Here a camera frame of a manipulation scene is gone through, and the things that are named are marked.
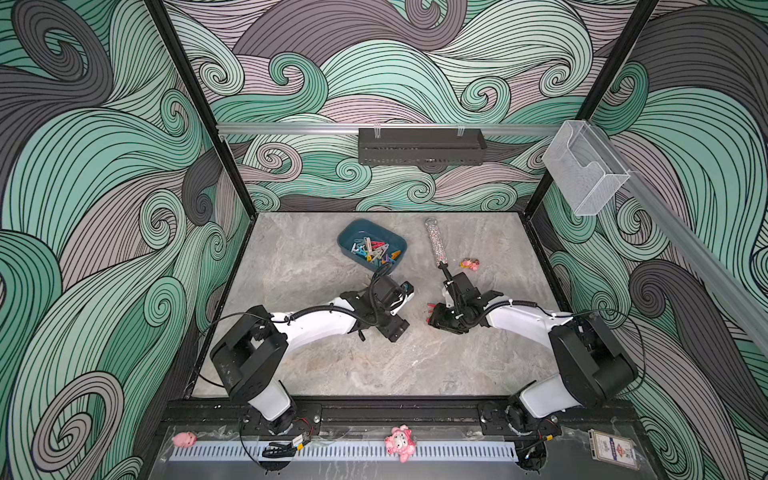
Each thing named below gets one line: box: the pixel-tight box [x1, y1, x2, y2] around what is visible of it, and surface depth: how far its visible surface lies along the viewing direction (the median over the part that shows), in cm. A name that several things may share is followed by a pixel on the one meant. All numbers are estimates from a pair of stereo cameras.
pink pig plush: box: [384, 424, 416, 463], surface depth 69 cm
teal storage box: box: [337, 218, 407, 272], surface depth 109 cm
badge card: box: [588, 428, 640, 471], surface depth 69 cm
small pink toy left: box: [171, 431, 198, 448], surface depth 71 cm
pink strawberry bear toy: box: [459, 258, 480, 272], surface depth 103 cm
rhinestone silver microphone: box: [424, 217, 448, 267], surface depth 109 cm
